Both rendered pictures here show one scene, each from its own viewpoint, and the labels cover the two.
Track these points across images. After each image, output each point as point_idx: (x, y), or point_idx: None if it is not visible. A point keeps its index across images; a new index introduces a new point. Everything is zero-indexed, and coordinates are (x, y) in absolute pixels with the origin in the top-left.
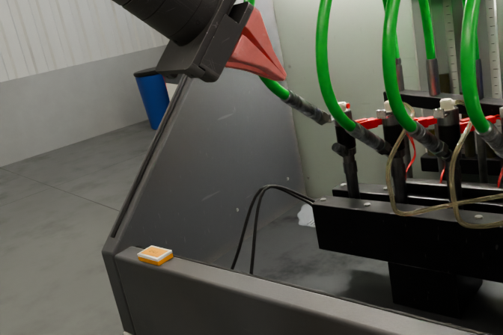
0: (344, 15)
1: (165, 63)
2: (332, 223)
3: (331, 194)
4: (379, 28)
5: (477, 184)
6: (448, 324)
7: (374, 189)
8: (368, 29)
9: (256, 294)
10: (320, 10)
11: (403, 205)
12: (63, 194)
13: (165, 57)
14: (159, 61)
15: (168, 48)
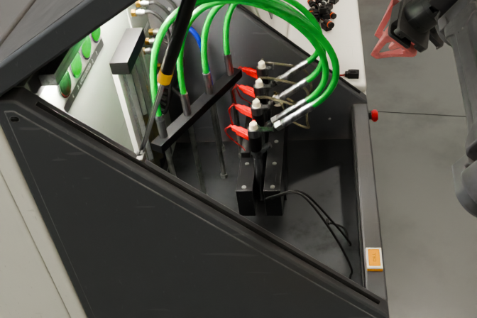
0: (94, 124)
1: (441, 40)
2: (282, 189)
3: None
4: (108, 116)
5: (248, 123)
6: (353, 123)
7: (248, 169)
8: (106, 123)
9: (374, 184)
10: (317, 41)
11: (270, 149)
12: None
13: (439, 40)
14: (439, 42)
15: (435, 37)
